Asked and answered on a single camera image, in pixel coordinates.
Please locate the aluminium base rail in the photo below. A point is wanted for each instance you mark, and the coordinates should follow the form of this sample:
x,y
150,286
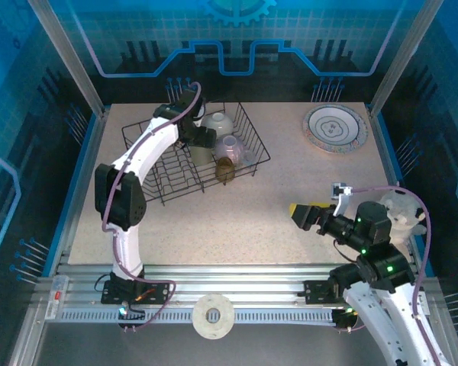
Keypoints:
x,y
233,282

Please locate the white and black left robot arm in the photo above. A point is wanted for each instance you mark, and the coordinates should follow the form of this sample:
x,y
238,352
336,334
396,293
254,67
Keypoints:
x,y
152,145

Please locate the white plate with blue rings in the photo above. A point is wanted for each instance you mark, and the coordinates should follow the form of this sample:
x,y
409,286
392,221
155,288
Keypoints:
x,y
332,127

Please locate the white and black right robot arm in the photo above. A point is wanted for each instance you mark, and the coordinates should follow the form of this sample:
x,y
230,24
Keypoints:
x,y
385,305

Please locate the lavender glass bowl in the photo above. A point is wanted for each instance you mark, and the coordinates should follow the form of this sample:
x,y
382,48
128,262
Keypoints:
x,y
231,146

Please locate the frosted pale green cup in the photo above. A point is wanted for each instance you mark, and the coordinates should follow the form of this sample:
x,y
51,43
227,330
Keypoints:
x,y
201,156

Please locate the aluminium frame post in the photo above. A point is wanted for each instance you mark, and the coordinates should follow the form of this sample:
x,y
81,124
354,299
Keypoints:
x,y
400,65
72,65

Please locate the white ceramic bowl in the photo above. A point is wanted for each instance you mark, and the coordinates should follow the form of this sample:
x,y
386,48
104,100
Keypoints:
x,y
221,124

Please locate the black connector box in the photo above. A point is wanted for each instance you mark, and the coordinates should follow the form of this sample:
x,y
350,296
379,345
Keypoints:
x,y
345,320
131,314

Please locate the amber glass cup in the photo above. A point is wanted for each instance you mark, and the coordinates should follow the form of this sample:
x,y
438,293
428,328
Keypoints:
x,y
225,169

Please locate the clear box with red part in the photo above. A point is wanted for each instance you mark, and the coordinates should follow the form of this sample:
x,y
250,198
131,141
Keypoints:
x,y
58,297

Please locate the white and black plush toy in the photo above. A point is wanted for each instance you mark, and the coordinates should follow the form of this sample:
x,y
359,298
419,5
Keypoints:
x,y
400,221

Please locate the small clear glass bowl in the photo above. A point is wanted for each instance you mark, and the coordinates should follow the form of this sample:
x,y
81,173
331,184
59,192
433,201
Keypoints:
x,y
249,157

